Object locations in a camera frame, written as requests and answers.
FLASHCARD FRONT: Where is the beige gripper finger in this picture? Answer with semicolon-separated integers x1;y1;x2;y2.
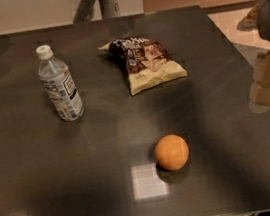
249;49;270;114

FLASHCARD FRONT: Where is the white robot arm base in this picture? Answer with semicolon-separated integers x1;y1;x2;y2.
73;0;120;24

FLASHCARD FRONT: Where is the clear blue-label plastic bottle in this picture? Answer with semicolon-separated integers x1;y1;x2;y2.
35;45;84;122

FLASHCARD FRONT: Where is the brown and cream chip bag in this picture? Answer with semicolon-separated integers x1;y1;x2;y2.
100;37;188;95

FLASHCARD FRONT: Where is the orange fruit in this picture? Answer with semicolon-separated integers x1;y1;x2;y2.
154;134;189;171

